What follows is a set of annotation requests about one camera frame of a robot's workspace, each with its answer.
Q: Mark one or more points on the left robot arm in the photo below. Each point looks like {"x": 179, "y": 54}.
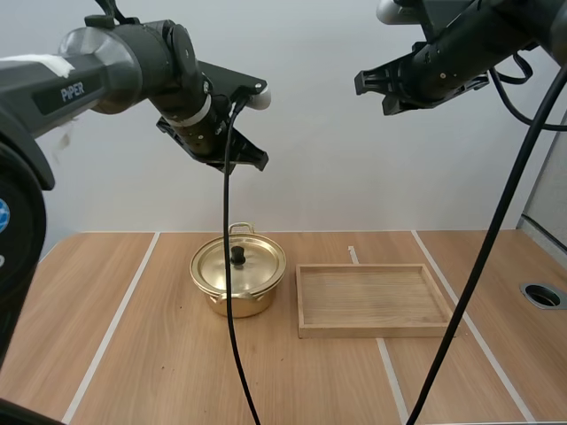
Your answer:
{"x": 115, "y": 66}

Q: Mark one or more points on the gold lid with black knob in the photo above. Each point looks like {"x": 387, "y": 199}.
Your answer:
{"x": 259, "y": 265}

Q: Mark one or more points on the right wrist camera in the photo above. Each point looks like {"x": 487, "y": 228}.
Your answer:
{"x": 392, "y": 11}

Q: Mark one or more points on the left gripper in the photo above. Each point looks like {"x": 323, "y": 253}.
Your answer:
{"x": 201, "y": 137}

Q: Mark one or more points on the grey partition panel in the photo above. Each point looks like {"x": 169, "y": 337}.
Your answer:
{"x": 547, "y": 195}

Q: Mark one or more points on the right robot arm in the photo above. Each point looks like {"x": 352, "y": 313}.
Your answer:
{"x": 509, "y": 20}

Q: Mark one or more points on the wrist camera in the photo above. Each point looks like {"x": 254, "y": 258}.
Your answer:
{"x": 230, "y": 79}
{"x": 392, "y": 11}

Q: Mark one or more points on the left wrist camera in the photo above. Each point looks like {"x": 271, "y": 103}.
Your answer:
{"x": 230, "y": 79}

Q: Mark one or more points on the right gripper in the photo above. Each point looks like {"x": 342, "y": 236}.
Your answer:
{"x": 443, "y": 73}

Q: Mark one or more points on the shallow wooden tray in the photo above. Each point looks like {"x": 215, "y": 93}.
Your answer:
{"x": 367, "y": 301}

